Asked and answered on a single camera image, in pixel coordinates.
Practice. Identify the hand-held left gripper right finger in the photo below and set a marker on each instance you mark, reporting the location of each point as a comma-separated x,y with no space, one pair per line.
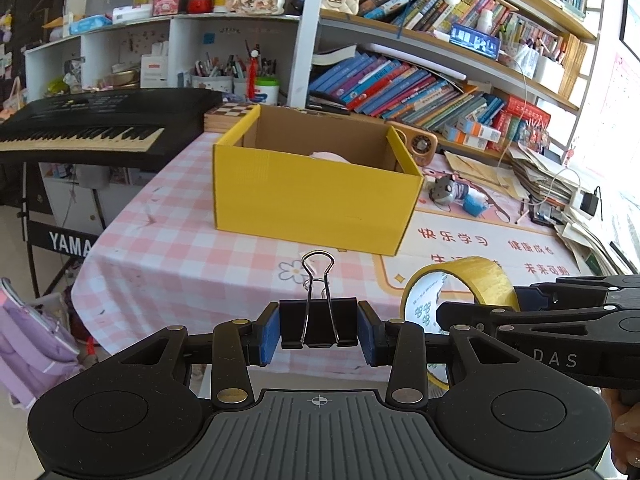
369,335

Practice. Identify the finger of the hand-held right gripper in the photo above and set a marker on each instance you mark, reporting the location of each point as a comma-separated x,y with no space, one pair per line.
575,290
475,316

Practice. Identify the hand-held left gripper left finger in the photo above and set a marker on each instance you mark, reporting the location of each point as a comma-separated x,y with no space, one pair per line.
268,335

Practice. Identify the yellow tape roll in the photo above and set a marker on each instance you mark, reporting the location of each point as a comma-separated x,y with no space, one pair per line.
480,275

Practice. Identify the black binder clip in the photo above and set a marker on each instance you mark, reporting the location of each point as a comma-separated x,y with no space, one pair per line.
320,322

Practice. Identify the yellow cardboard box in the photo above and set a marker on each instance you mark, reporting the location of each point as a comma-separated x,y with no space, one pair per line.
310,200

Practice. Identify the pink plush pig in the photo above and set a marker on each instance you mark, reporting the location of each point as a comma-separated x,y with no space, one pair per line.
330,156

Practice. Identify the desktop with pink checked cloth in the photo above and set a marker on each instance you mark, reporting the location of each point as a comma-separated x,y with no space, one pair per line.
165,270

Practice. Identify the person's right hand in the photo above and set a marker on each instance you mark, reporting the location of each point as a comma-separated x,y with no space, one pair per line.
627,435

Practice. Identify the pile of papers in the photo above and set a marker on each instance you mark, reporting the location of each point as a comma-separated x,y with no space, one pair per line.
540,175
600,245

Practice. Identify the printed desk mat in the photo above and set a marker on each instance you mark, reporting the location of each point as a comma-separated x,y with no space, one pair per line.
500,260

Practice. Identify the black charger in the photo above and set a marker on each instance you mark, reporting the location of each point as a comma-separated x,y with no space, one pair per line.
591,204

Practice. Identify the small blue box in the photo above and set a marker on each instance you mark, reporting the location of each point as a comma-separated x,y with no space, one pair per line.
475,206

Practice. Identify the scissors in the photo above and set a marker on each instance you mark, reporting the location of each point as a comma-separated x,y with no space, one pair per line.
492,205

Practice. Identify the brown paper envelope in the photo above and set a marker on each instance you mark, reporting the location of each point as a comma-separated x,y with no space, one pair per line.
475,167

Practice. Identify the red boxed book set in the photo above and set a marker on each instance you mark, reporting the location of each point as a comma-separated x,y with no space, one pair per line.
525,120

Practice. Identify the orange white carton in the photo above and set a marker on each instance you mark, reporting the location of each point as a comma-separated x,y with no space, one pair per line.
480,130
462,139

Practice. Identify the wooden retro radio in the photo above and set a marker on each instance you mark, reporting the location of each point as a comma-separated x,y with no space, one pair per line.
422,145

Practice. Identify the white desk organizer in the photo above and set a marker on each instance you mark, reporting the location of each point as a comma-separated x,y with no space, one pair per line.
549,72

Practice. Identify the black keyboard stand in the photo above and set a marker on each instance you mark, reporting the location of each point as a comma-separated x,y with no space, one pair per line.
65,245

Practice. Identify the wooden chessboard box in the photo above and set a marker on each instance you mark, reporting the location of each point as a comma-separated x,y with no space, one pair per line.
230,112

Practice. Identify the black flat case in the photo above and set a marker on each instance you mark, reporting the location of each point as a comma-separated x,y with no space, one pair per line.
325,101

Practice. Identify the purple pink backpack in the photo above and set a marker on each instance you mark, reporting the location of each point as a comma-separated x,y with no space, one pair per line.
30,350

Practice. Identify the white jar green lid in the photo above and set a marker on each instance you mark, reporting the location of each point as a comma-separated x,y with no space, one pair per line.
264,94

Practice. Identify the white rolled paper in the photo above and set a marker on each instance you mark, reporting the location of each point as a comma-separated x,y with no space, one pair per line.
450,72

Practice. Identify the pen cup with pens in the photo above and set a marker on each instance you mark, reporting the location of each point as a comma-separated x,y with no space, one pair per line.
212,82

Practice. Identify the red tassel ornament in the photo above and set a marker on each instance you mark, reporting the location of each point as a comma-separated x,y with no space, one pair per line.
253,67

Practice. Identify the thick white-paged book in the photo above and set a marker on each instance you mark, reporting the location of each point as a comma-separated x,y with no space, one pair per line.
335,56

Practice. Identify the black electronic keyboard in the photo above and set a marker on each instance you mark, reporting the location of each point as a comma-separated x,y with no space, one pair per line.
100,110

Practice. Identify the white box red label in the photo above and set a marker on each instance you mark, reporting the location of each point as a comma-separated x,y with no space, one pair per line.
154,72

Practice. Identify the gold bowl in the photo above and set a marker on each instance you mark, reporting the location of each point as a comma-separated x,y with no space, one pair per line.
125,80

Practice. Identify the white shelf unit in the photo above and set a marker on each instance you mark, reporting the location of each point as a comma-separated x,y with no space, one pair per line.
180,35

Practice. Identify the pink printed box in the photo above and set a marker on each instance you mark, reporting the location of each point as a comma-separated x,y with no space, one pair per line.
170,6

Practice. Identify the white flat carton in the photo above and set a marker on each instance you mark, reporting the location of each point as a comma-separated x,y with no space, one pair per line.
131,14

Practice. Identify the blue tissue pack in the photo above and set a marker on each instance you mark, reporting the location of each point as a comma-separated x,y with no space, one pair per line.
90,24

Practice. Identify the grey storage box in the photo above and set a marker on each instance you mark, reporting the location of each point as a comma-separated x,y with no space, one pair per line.
105,2

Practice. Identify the dark wooden door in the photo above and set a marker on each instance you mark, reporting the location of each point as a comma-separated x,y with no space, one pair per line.
30,10

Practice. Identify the wooden wall bookshelf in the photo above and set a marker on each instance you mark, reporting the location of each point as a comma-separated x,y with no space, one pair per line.
380,30

